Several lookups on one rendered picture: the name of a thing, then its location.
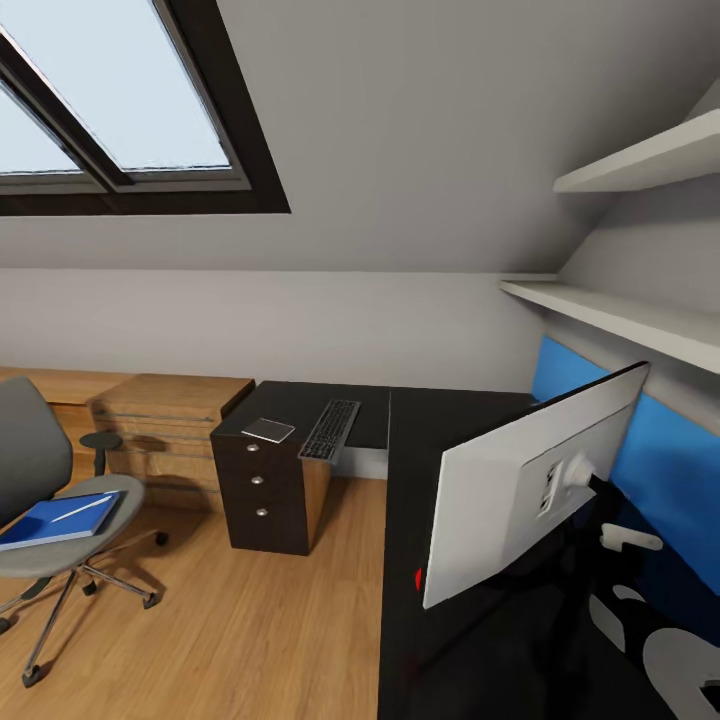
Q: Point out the room divider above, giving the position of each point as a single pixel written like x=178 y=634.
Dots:
x=669 y=466

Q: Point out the folder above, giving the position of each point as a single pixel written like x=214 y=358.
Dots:
x=59 y=520

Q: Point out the monitor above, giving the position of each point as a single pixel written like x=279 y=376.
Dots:
x=496 y=491

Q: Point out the notebook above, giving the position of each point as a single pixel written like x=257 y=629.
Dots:
x=269 y=430

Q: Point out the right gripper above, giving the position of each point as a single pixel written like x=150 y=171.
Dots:
x=588 y=547

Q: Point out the keyboard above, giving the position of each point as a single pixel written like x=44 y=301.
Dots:
x=326 y=442

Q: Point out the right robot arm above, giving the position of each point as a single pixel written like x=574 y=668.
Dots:
x=683 y=668

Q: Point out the swivel chair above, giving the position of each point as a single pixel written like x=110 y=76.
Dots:
x=36 y=461

